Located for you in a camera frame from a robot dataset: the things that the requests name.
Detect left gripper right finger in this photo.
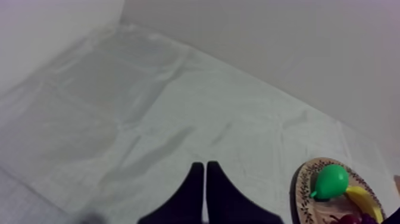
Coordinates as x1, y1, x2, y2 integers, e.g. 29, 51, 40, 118
205, 160, 285, 224

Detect round wooden board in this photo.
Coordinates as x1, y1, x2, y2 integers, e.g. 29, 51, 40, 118
294, 157, 386, 224

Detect purple toy grapes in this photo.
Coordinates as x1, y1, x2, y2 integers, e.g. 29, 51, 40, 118
360, 213, 378, 224

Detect green toy pear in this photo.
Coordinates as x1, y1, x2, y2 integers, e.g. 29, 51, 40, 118
310, 164, 349, 200

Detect yellow toy banana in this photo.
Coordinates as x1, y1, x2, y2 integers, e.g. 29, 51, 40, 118
345, 185, 384, 224

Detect small red fruit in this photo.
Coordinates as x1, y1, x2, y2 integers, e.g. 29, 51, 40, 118
330, 214, 363, 224

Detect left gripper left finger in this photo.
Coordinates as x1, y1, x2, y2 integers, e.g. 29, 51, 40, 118
136, 161, 205, 224

